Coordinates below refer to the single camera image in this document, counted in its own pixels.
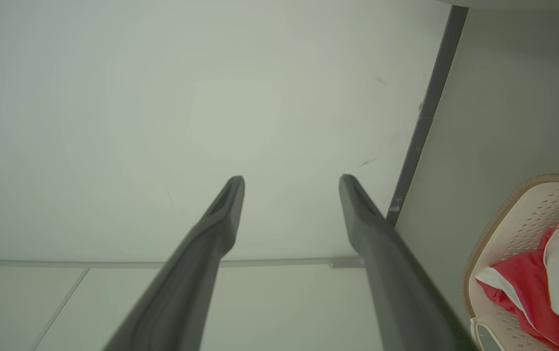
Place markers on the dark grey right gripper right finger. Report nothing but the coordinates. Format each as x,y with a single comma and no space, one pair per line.
391,282

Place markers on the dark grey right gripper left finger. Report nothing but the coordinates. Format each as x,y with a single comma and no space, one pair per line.
196,273

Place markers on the red shorts with white trim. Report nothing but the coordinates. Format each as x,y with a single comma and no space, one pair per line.
523,287

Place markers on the cream perforated laundry basket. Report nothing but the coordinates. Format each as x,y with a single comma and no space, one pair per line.
513,234

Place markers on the black baseboard strip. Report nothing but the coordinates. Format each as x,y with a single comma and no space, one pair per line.
430,102

